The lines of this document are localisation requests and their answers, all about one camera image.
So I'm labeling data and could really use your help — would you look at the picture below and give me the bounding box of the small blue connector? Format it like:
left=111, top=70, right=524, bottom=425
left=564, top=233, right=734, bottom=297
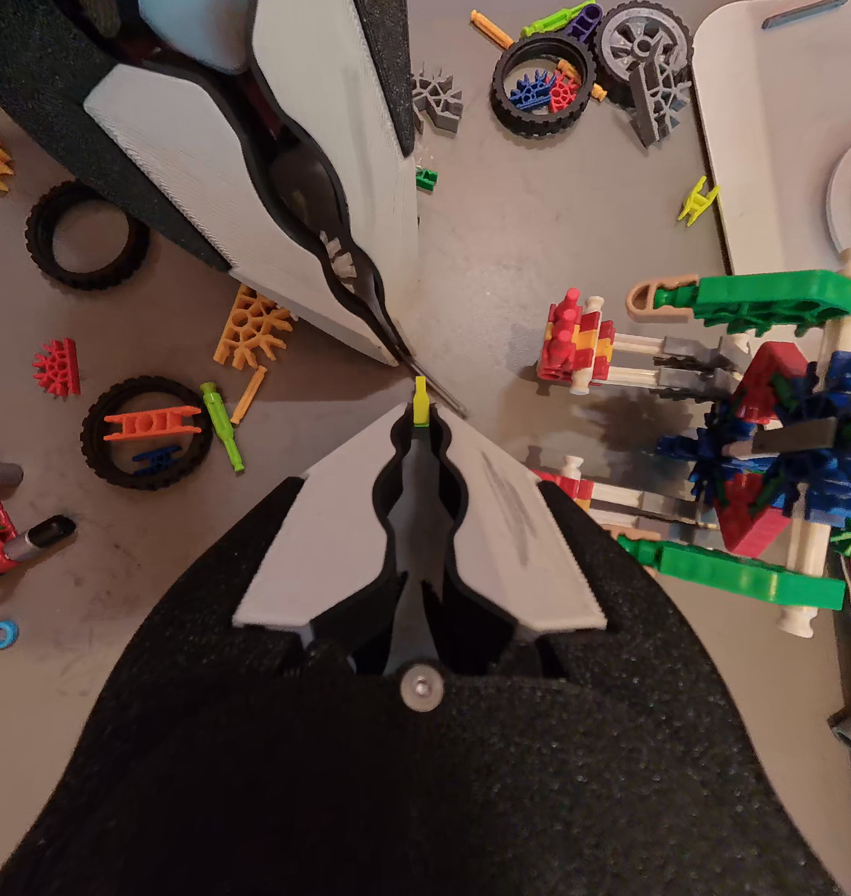
left=131, top=444, right=184, bottom=477

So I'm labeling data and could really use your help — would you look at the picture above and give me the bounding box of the grey blue bar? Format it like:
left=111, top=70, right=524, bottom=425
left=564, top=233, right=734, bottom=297
left=760, top=0, right=851, bottom=31

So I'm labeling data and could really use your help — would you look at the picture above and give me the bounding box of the orange ladder piece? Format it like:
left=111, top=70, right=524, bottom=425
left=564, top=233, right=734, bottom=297
left=103, top=405, right=204, bottom=442

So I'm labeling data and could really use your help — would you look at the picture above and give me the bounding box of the thin grey rod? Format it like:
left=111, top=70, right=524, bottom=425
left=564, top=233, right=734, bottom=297
left=394, top=350, right=470, bottom=420

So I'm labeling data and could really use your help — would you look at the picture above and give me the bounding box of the white board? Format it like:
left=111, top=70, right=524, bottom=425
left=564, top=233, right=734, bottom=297
left=690, top=0, right=851, bottom=277

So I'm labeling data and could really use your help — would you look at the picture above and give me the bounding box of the grey spoked toy wheel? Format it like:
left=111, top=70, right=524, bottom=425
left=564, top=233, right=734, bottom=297
left=593, top=0, right=694, bottom=92

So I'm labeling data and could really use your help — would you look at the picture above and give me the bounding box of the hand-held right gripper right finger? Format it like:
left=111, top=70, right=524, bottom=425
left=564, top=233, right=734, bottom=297
left=432, top=405, right=608, bottom=639

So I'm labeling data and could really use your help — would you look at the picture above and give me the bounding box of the blue fan connector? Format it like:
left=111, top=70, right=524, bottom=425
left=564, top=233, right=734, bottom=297
left=508, top=70, right=556, bottom=113

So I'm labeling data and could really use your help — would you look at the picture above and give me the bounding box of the short orange rod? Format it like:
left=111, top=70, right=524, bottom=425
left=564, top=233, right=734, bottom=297
left=469, top=9, right=513, bottom=51
left=557, top=59, right=607, bottom=105
left=229, top=365, right=268, bottom=426

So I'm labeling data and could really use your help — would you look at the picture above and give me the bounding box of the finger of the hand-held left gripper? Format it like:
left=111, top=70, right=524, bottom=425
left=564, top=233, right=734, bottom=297
left=249, top=0, right=421, bottom=359
left=82, top=63, right=408, bottom=368

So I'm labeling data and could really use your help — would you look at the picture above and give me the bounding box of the dark grey snowflake connector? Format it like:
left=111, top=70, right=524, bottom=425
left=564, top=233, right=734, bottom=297
left=411, top=66, right=464, bottom=135

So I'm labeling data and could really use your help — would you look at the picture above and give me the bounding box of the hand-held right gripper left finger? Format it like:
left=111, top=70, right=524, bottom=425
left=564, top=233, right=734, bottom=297
left=232, top=402, right=407, bottom=648

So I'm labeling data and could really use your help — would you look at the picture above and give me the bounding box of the grey lattice connector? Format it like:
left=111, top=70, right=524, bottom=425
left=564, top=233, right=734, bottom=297
left=628, top=38, right=692, bottom=149

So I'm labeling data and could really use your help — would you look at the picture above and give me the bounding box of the empty black toy tyre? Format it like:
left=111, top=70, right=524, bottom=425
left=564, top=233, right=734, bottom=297
left=24, top=180, right=152, bottom=291

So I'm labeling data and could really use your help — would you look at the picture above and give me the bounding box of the light green rod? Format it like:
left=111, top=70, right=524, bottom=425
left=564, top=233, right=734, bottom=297
left=520, top=0, right=598, bottom=39
left=200, top=381, right=246, bottom=473

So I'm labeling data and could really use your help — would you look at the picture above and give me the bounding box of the multicolour construction toy model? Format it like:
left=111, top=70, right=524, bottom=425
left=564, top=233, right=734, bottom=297
left=535, top=245, right=851, bottom=639

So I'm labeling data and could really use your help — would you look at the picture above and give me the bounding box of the orange lattice connector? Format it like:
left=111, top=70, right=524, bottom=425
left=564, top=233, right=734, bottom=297
left=212, top=283, right=296, bottom=372

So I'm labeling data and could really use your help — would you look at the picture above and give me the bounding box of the white snowflake connector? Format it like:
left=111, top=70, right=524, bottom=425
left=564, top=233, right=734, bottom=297
left=319, top=234, right=359, bottom=281

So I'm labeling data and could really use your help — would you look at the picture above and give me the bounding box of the red half-round connector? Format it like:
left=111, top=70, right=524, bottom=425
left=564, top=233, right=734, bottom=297
left=32, top=338, right=82, bottom=399

